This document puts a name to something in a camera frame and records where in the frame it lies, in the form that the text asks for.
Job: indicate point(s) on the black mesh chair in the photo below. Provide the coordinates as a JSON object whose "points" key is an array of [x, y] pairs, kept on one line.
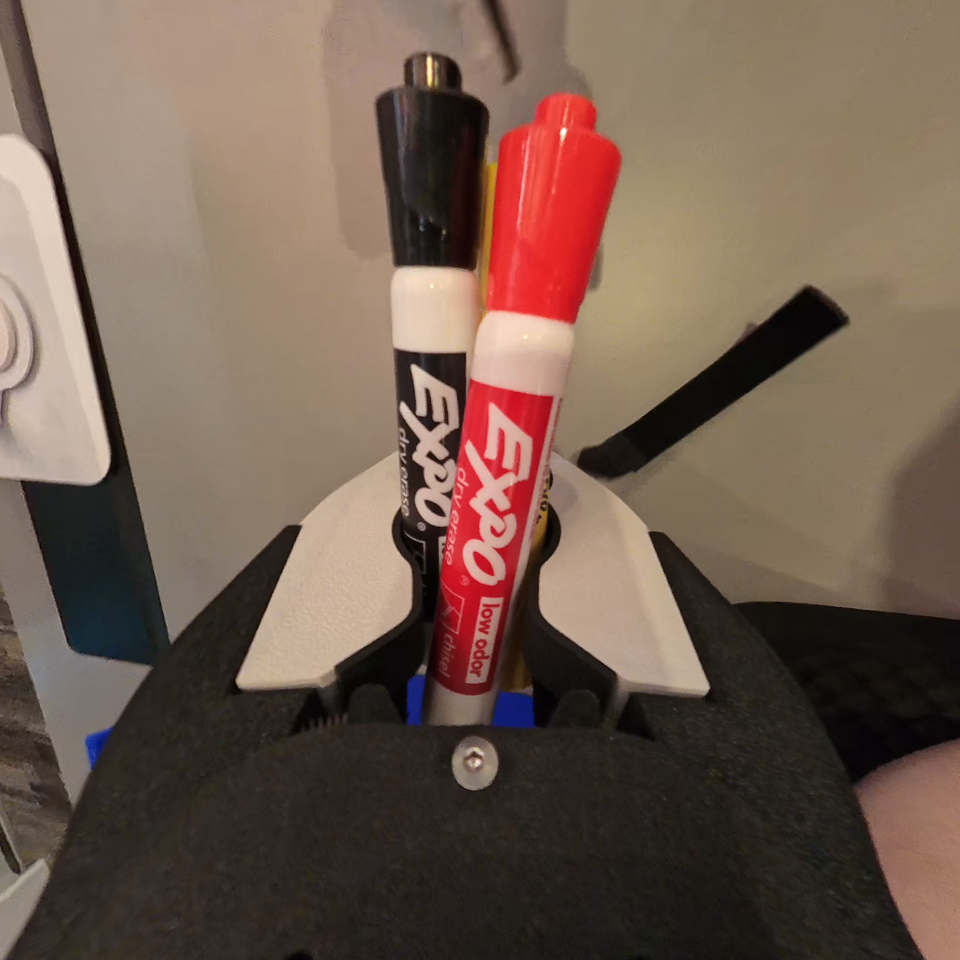
{"points": [[862, 675]]}

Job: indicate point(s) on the white wall bracket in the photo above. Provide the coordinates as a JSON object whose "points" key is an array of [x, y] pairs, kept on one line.
{"points": [[52, 300]]}

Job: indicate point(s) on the person's right forearm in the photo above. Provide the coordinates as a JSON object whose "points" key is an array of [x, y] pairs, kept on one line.
{"points": [[915, 847]]}

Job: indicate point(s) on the black dry erase marker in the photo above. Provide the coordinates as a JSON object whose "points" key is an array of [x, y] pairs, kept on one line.
{"points": [[431, 225]]}

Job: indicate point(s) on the blue plastic bin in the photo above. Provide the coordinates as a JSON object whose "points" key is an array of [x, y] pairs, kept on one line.
{"points": [[517, 711]]}

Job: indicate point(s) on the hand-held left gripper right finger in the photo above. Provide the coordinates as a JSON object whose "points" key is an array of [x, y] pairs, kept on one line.
{"points": [[622, 600]]}

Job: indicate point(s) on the yellow marker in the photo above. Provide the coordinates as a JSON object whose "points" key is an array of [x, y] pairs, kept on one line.
{"points": [[487, 225]]}

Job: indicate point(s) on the red dry erase marker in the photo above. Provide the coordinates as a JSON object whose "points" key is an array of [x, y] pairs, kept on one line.
{"points": [[547, 225]]}

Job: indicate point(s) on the dark teal panel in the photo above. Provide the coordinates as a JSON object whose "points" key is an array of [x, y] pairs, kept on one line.
{"points": [[90, 570]]}

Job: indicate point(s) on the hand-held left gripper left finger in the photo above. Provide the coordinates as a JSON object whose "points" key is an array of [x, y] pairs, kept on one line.
{"points": [[330, 585]]}

